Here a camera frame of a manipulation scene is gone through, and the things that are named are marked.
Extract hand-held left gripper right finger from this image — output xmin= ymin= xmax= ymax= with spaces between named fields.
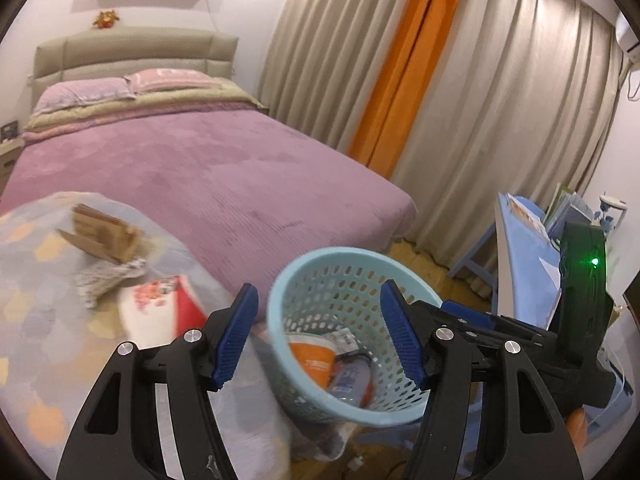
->
xmin=379 ymin=280 xmax=583 ymax=480

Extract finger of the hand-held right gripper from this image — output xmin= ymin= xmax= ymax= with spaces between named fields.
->
xmin=412 ymin=299 xmax=556 ymax=363

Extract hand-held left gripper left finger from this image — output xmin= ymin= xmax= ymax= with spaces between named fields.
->
xmin=55 ymin=282 xmax=261 ymax=480

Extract clear plastic bottle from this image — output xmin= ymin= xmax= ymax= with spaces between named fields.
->
xmin=327 ymin=352 xmax=373 ymax=406

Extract orange and white paper cup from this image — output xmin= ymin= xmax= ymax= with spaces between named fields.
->
xmin=287 ymin=335 xmax=337 ymax=390

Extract red and white packet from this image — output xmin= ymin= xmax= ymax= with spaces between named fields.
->
xmin=119 ymin=276 xmax=210 ymax=343

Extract light blue plastic basket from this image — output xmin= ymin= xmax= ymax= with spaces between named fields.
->
xmin=266 ymin=246 xmax=443 ymax=428

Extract light blue desk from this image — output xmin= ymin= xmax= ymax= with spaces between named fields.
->
xmin=492 ymin=191 xmax=568 ymax=333

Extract upright books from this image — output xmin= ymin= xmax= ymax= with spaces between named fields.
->
xmin=542 ymin=182 xmax=596 ymax=233

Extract white and blue vase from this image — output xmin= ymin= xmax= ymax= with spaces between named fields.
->
xmin=597 ymin=192 xmax=628 ymax=233

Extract printed paper booklet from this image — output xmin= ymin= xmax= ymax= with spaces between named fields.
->
xmin=506 ymin=194 xmax=548 ymax=236

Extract folded brown cardboard piece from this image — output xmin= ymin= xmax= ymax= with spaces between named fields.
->
xmin=56 ymin=203 xmax=143 ymax=263

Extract purple bedspread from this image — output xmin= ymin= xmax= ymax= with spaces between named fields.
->
xmin=0 ymin=110 xmax=418 ymax=306

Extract beige curtain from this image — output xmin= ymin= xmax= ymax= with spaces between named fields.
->
xmin=392 ymin=0 xmax=626 ymax=271
xmin=257 ymin=0 xmax=426 ymax=153

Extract grey floral tablecloth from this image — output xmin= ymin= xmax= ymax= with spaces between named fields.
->
xmin=0 ymin=191 xmax=301 ymax=480

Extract beige folded quilt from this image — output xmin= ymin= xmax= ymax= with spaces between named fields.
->
xmin=22 ymin=77 xmax=266 ymax=133

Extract white air conditioner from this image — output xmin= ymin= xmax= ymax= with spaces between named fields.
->
xmin=615 ymin=12 xmax=640 ymax=53

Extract orange curtain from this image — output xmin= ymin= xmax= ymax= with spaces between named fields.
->
xmin=347 ymin=0 xmax=468 ymax=168

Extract pink pillow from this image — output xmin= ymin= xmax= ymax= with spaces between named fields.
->
xmin=124 ymin=67 xmax=216 ymax=93

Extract beige nightstand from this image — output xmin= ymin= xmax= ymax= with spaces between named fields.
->
xmin=0 ymin=137 xmax=26 ymax=193

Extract purple pillow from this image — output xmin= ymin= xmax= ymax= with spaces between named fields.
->
xmin=32 ymin=77 xmax=136 ymax=116

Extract beige padded headboard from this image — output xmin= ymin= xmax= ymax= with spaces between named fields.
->
xmin=31 ymin=27 xmax=238 ymax=103

